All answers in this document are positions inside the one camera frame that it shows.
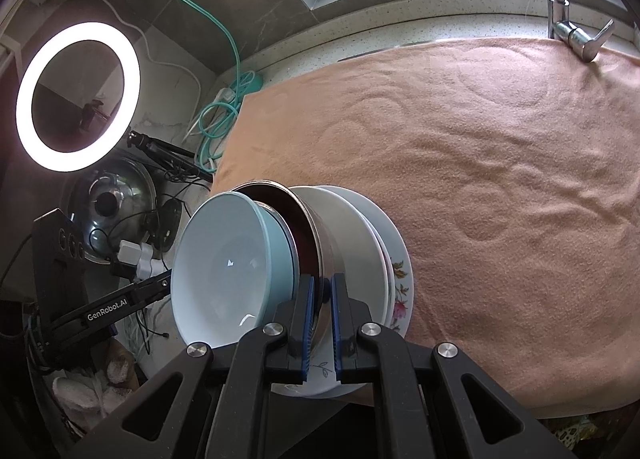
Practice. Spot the black tripod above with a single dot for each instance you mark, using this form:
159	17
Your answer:
165	149

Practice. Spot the pink towel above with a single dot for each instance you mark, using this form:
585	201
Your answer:
500	189

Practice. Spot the patterned cloth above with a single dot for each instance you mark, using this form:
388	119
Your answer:
570	431

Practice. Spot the light blue bowl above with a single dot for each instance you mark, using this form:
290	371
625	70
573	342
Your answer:
225	264

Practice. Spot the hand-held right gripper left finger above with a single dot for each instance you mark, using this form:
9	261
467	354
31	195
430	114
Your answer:
309	324

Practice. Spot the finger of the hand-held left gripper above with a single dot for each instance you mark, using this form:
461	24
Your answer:
157	289

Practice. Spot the small white adapter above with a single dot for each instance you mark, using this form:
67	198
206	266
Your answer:
226	95

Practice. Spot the large stainless steel bowl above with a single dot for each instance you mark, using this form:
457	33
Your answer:
320	254

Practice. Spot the steel pot lid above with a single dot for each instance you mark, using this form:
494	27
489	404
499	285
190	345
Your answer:
130	189

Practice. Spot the person's left hand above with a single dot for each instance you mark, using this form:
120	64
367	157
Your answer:
95	389

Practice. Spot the stainless steel sink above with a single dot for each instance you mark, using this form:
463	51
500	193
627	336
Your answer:
380	51

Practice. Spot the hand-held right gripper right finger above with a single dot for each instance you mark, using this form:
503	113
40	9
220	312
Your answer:
336	334

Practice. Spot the white plate grey leaf print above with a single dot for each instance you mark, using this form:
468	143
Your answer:
355	249

